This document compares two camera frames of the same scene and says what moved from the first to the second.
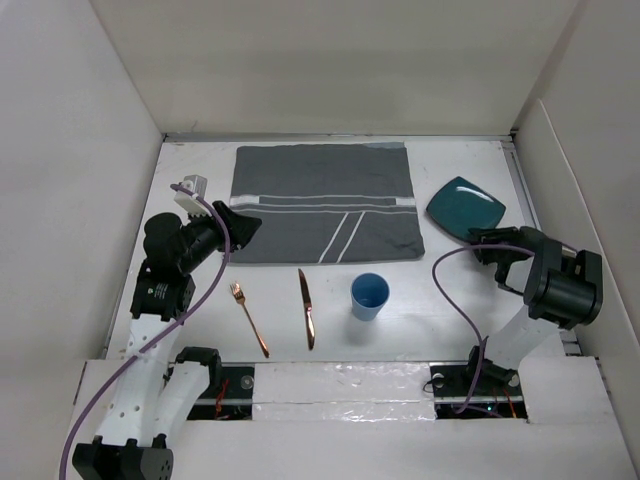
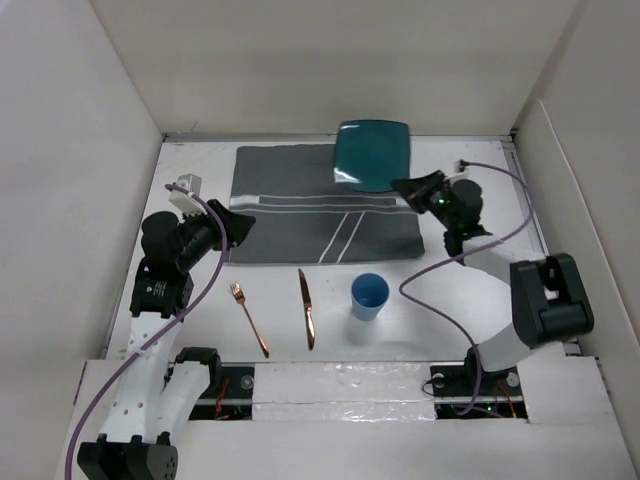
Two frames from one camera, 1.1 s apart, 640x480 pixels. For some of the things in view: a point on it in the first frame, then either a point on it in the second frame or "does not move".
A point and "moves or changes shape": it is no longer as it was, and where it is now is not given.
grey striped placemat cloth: [336, 202] does not move
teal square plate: [462, 206] moves or changes shape
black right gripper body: [503, 236] to [438, 206]
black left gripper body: [204, 237] does not move
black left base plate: [232, 401] does not move
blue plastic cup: [370, 292] does not move
